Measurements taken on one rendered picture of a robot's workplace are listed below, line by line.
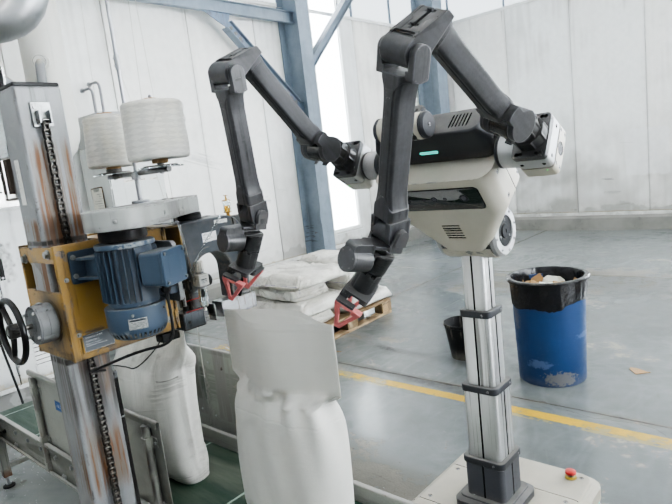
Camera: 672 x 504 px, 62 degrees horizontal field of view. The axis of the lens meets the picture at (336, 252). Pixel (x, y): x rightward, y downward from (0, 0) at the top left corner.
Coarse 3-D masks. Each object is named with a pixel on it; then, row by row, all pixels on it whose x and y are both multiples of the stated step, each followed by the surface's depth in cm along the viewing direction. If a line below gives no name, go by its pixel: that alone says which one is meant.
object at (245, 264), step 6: (240, 252) 159; (246, 252) 158; (252, 252) 158; (258, 252) 161; (240, 258) 159; (246, 258) 159; (252, 258) 159; (234, 264) 160; (240, 264) 160; (246, 264) 159; (252, 264) 160; (258, 264) 165; (228, 270) 159; (234, 270) 158; (240, 270) 158; (246, 270) 159; (252, 270) 160; (246, 276) 158
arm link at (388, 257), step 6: (378, 252) 123; (384, 252) 125; (378, 258) 123; (384, 258) 123; (390, 258) 125; (378, 264) 124; (384, 264) 124; (390, 264) 125; (372, 270) 125; (378, 270) 125; (384, 270) 125; (372, 276) 127; (378, 276) 126
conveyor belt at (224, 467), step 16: (16, 416) 288; (32, 416) 286; (32, 432) 266; (208, 448) 230; (224, 448) 228; (224, 464) 216; (208, 480) 206; (224, 480) 204; (240, 480) 203; (176, 496) 198; (192, 496) 196; (208, 496) 195; (224, 496) 194; (240, 496) 193
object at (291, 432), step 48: (240, 336) 173; (288, 336) 153; (240, 384) 174; (288, 384) 156; (336, 384) 150; (240, 432) 173; (288, 432) 155; (336, 432) 156; (288, 480) 159; (336, 480) 155
